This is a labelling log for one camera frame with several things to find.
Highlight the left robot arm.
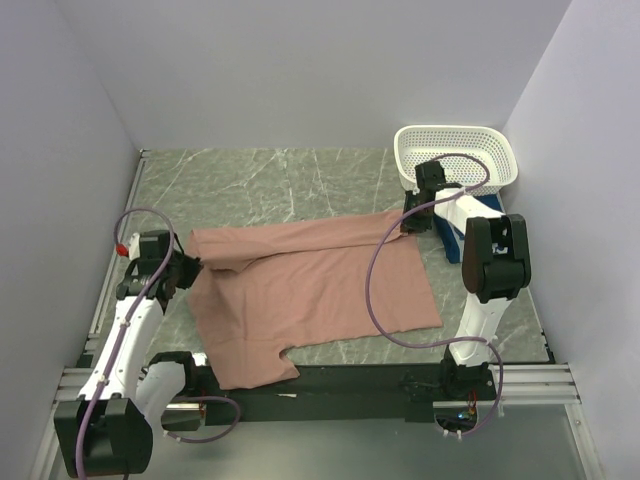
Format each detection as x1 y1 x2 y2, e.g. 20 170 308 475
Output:
54 230 201 479

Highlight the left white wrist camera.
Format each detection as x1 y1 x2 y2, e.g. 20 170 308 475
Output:
115 232 140 261

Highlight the white plastic basket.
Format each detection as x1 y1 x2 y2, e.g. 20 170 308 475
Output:
394 125 518 196

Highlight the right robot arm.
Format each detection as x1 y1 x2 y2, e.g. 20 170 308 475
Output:
401 156 531 399

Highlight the pink graphic t-shirt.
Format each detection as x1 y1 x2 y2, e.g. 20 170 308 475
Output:
187 210 443 390

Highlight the black base crossbar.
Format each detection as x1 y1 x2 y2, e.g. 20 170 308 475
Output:
172 363 498 426

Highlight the folded blue t-shirt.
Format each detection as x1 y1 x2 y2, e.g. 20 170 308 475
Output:
433 195 503 264

